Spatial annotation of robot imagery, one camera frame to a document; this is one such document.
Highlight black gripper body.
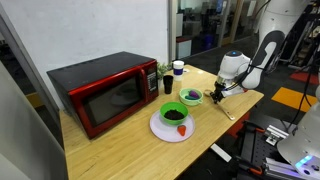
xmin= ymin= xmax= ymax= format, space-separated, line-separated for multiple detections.
xmin=213 ymin=80 xmax=228 ymax=98

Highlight mint green colander bowl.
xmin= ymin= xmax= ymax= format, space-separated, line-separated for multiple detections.
xmin=178 ymin=87 xmax=204 ymax=107

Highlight red floor mat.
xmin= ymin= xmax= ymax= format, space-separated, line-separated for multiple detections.
xmin=289 ymin=71 xmax=320 ymax=86
xmin=226 ymin=111 xmax=252 ymax=139

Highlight black beans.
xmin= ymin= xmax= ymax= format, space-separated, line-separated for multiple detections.
xmin=163 ymin=109 xmax=185 ymax=121

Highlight white paper cup blue band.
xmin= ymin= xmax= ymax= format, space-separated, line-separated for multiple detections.
xmin=172 ymin=60 xmax=185 ymax=82

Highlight red toy strawberry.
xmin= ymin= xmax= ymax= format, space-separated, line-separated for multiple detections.
xmin=176 ymin=124 xmax=187 ymax=137

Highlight black cup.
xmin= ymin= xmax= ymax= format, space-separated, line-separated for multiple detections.
xmin=162 ymin=74 xmax=174 ymax=95

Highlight white power strip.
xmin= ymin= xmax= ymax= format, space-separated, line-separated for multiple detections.
xmin=210 ymin=143 xmax=233 ymax=164

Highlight white background cabinet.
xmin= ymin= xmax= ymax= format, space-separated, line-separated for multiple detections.
xmin=175 ymin=36 xmax=193 ymax=60

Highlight small potted green plant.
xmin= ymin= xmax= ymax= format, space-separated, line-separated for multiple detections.
xmin=156 ymin=62 xmax=173 ymax=89

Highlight black optical breadboard table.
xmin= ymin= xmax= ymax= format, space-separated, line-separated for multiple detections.
xmin=233 ymin=114 xmax=301 ymax=180

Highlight lilac round plate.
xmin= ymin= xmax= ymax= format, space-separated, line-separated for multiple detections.
xmin=149 ymin=109 xmax=196 ymax=144

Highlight orange floor mat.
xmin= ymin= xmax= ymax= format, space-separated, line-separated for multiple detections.
xmin=270 ymin=86 xmax=318 ymax=114

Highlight red and black microwave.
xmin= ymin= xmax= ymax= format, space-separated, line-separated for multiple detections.
xmin=46 ymin=50 xmax=160 ymax=140

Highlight white wrist camera red clip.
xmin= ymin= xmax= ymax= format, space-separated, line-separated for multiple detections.
xmin=221 ymin=87 xmax=247 ymax=98

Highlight orange handled clamp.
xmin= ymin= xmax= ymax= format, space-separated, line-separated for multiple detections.
xmin=243 ymin=119 xmax=268 ymax=135
xmin=235 ymin=155 xmax=265 ymax=177

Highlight silver aluminium bracket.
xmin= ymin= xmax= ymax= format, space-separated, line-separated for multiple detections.
xmin=265 ymin=124 xmax=291 ymax=147

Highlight grey metal frame post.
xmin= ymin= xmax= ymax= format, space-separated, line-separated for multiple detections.
xmin=0 ymin=4 xmax=63 ymax=129

